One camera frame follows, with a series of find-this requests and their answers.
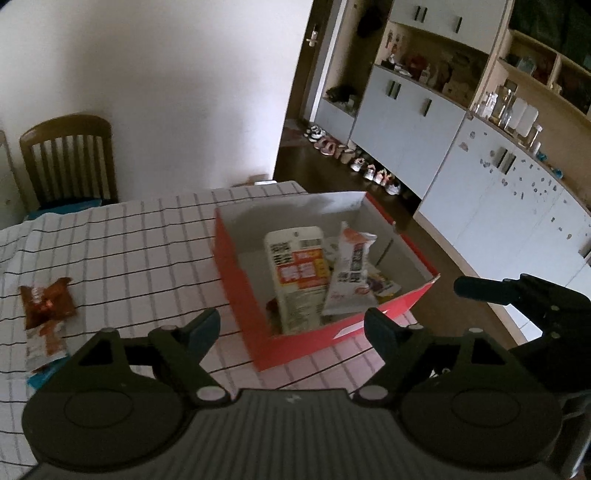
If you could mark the blue black snack packet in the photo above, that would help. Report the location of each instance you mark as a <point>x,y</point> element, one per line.
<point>41,376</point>

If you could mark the glass jars on shelf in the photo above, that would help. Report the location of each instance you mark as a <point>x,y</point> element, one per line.
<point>512,114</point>

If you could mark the row of shoes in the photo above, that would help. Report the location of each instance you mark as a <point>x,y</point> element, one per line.
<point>358,162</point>

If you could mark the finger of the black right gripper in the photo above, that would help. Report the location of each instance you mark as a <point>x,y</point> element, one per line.
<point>524,293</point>

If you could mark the dark entrance door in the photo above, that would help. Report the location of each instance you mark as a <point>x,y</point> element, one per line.
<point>313,64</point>

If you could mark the white noodle snack packet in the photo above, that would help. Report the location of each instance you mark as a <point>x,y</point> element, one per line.
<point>349,290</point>

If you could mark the bamboo shoot snack packet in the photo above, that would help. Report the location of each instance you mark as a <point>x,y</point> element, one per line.
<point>382,286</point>

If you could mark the red cardboard box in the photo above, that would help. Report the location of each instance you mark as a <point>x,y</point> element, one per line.
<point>241,260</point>

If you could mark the white wooden sideboard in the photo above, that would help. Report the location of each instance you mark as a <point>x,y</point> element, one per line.
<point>12,207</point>

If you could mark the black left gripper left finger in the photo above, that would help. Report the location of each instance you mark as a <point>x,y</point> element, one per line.
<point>178,352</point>

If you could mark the white storage cabinet wall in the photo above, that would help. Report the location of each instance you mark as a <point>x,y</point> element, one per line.
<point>501,200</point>

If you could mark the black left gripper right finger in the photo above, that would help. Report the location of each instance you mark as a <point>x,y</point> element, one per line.
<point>399,348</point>

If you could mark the white black grid tablecloth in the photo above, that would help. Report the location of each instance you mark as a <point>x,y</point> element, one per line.
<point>135,266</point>

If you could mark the dark wooden chair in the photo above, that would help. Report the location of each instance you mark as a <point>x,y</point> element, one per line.
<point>69,160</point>

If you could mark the white red printed snack packet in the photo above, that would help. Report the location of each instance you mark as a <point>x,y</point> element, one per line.
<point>300,276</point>

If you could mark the brown snack packet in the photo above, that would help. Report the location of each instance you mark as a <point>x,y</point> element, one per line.
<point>43,304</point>

